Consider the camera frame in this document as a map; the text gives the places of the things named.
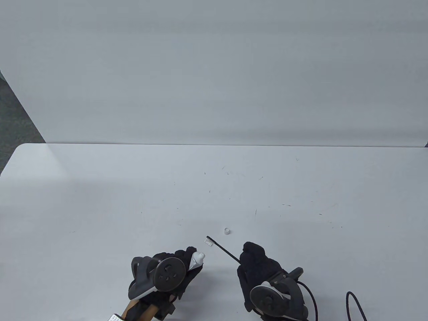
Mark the person's left forearm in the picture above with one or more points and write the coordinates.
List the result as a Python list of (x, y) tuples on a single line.
[(132, 311)]

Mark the white backdrop board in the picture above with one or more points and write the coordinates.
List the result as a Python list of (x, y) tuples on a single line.
[(214, 67)]

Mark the grey hand controller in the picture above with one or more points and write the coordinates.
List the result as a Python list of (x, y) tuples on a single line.
[(267, 299), (169, 274)]

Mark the grey right hand controller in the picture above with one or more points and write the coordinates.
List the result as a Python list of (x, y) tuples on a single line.
[(267, 299)]

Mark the person's left hand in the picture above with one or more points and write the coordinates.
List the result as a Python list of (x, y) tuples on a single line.
[(180, 257)]

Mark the black left wrist sensor box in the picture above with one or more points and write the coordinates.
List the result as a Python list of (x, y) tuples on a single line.
[(117, 318)]

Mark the black toothbrush white bristles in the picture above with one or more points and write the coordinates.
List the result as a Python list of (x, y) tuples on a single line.
[(222, 248)]

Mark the grey left hand controller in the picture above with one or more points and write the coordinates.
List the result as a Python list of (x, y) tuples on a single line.
[(169, 274)]

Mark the person's right hand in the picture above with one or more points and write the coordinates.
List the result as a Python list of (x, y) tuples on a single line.
[(257, 264)]

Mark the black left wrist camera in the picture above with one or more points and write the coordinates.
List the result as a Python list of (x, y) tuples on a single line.
[(165, 307)]

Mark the silver toothpaste tube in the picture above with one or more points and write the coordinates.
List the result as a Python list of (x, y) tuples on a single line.
[(196, 259)]

